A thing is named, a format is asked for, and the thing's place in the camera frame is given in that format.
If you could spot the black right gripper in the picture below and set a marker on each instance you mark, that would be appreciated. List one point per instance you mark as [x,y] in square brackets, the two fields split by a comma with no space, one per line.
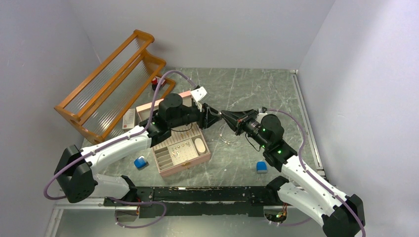
[236,120]

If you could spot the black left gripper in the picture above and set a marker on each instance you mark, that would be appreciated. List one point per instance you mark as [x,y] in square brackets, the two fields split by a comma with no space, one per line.
[212,114]

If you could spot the silver pearl bangle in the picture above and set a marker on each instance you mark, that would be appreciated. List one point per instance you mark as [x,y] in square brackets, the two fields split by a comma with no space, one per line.
[227,135]

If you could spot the pink jewelry box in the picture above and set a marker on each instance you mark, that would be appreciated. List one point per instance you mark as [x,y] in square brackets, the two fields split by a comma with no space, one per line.
[173,130]

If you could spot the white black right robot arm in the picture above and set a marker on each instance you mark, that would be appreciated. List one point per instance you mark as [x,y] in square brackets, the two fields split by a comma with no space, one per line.
[299,185]

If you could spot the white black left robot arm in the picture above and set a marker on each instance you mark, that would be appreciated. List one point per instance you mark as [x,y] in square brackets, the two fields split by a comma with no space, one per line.
[78,171]

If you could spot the white oval pad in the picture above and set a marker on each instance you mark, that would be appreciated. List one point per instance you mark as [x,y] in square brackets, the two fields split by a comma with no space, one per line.
[200,146]

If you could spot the blue right scraper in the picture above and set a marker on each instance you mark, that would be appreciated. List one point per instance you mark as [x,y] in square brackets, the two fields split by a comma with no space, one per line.
[261,167]

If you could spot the blue scraper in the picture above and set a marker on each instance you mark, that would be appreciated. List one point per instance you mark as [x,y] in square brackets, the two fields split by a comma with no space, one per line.
[140,163]
[261,167]

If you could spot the red white small box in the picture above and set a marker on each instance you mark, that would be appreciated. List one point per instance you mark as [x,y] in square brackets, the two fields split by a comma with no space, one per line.
[162,81]

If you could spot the red black stamp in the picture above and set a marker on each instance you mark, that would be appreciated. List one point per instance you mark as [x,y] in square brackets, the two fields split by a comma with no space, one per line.
[154,83]

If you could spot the white red label card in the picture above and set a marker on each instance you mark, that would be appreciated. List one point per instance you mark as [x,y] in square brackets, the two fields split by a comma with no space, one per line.
[129,119]

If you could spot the blue left scraper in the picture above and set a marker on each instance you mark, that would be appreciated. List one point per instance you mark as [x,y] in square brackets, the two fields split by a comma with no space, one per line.
[140,163]

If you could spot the orange wooden rack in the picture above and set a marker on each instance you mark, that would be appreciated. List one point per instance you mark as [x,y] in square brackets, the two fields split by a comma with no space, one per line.
[122,81]

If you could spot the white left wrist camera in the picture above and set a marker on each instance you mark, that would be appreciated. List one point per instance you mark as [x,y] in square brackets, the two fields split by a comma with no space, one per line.
[199,95]

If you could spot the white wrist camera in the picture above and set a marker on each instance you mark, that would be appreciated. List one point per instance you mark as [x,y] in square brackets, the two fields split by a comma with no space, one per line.
[261,113]
[199,95]

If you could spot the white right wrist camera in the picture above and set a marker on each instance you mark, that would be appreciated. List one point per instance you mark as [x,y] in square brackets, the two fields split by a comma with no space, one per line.
[261,113]

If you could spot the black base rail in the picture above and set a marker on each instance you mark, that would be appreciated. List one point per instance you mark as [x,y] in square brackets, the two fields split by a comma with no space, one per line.
[196,201]

